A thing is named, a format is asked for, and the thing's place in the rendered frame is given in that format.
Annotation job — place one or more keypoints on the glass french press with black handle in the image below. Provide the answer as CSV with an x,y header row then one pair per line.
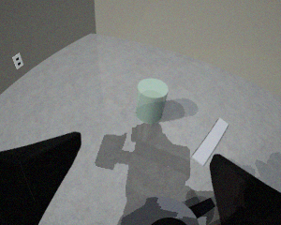
x,y
164,211

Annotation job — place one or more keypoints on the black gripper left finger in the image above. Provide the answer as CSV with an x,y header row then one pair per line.
x,y
30,176

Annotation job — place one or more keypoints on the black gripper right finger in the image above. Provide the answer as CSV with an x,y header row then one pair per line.
x,y
241,198

